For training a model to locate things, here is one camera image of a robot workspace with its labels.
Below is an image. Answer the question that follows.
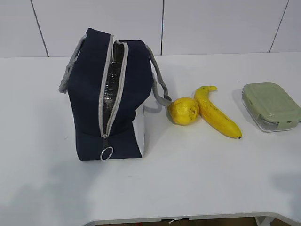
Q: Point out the yellow lemon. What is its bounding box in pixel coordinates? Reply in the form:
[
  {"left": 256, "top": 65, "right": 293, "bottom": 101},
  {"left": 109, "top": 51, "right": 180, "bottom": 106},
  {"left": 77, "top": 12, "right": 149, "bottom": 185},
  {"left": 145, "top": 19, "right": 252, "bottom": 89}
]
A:
[{"left": 167, "top": 97, "right": 199, "bottom": 126}]

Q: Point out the navy insulated lunch bag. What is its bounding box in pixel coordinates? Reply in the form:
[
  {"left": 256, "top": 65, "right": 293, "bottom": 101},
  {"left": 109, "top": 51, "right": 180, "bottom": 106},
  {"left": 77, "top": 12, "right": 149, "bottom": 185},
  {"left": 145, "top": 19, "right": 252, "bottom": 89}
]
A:
[{"left": 59, "top": 28, "right": 172, "bottom": 161}]

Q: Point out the yellow banana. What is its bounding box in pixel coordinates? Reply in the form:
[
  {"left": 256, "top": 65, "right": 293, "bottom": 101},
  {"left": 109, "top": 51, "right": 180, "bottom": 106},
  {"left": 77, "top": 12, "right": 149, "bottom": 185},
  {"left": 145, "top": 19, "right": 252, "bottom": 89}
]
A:
[{"left": 194, "top": 86, "right": 242, "bottom": 139}]

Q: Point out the green lid food container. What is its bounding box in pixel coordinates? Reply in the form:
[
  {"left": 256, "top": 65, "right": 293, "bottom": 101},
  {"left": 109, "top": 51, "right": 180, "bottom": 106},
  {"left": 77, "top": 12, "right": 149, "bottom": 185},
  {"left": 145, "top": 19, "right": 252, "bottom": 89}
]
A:
[{"left": 242, "top": 82, "right": 301, "bottom": 132}]

